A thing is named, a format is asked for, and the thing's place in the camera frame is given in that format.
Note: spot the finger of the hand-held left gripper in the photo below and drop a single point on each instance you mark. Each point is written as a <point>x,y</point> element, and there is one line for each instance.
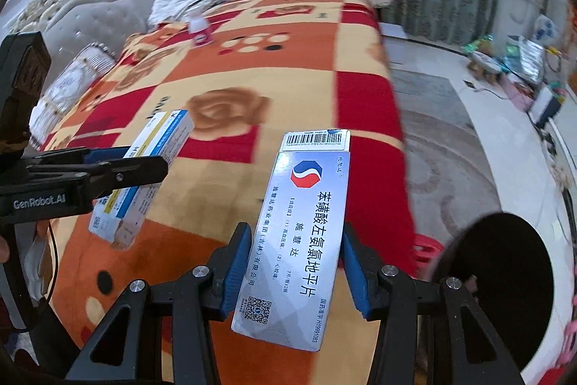
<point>144,170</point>
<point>108,155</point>

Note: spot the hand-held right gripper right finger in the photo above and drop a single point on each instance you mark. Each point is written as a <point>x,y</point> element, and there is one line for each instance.
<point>356,276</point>

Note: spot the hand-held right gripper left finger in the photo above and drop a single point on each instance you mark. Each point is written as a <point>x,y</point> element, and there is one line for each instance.
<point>236,272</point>

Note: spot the blue white medicine box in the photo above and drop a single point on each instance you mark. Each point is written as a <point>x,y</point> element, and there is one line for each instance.
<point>153,141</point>

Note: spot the silver white medicine box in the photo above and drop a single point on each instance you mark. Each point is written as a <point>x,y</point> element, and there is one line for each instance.
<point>297,231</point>

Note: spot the person's left hand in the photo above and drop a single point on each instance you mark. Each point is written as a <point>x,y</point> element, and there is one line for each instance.
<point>3,252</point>

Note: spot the striped white pillow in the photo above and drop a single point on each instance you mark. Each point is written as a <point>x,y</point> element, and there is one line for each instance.
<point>67,89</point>

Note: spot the red plastic basket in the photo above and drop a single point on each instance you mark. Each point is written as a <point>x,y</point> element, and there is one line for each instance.
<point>426,254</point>

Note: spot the grey tufted headboard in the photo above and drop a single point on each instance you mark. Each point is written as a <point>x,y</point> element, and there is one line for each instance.
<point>99,17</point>

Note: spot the white cloth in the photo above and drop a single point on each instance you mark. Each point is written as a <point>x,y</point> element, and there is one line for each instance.
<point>34,258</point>

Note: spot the grey patterned rug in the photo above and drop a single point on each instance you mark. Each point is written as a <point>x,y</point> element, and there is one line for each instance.
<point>450,168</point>

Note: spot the orange red printed blanket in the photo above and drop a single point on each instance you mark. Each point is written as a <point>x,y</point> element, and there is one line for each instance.
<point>270,96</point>

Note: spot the white bottle pink label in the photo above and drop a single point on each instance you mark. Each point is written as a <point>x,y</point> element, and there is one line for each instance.
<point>199,31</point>

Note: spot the white floral quilt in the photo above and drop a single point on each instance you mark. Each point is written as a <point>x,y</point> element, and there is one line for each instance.
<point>176,4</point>

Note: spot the round wooden stool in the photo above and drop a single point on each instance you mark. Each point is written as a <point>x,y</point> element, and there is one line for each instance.
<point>484,67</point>

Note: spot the silver foil bag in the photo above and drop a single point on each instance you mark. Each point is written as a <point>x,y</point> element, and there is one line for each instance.
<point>527,60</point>

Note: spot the white blue plastic bag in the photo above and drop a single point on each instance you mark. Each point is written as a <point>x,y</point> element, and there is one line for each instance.
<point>547,31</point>

